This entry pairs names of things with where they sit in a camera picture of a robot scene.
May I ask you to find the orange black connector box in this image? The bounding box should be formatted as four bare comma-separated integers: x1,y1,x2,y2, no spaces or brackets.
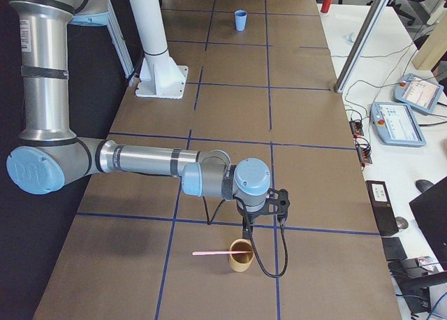
356,140,372,167
349,119,364,138

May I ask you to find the blue ribbed cup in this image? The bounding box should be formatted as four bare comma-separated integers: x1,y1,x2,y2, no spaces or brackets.
234,10,248,31

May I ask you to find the near orange black connector box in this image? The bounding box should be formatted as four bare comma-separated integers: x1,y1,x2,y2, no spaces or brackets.
356,140,372,167

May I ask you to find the aluminium frame post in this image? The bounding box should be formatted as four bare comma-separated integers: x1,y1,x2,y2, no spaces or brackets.
334,0,389,94

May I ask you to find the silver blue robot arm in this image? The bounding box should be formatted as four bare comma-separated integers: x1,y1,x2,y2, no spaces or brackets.
6,0,273,238

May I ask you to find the wooden beam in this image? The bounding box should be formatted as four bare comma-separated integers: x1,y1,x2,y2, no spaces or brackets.
412,13,447,71

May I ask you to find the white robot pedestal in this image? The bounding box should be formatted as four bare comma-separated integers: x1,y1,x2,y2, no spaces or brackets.
129,0,189,99

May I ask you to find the black computer mouse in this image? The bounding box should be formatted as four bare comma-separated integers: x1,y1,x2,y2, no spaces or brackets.
415,179,434,193

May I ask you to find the near teach pendant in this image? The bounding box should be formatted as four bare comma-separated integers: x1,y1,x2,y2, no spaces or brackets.
370,102,426,147

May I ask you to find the brown wooden cup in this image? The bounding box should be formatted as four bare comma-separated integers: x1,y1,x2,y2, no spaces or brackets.
228,239,254,272

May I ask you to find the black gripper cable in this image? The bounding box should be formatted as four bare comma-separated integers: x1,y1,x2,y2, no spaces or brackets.
204,194,288,278

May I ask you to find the black monitor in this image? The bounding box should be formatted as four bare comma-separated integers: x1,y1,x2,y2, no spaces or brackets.
409,178,446,271

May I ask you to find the far teach pendant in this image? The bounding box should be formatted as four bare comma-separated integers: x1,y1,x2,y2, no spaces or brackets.
393,73,444,115

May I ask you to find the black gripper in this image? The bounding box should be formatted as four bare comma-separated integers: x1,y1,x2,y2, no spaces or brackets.
237,203,264,240

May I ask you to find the teach pendant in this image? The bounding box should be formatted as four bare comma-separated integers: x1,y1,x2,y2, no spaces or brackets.
393,73,444,115
370,102,426,147

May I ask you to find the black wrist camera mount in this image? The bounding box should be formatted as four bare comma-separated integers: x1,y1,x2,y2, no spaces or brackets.
258,188,290,226

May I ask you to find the far orange black connector box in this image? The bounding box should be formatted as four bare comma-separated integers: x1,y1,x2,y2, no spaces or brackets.
349,119,364,138

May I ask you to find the black box with label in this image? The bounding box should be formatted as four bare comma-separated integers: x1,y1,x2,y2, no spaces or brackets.
365,180,399,236

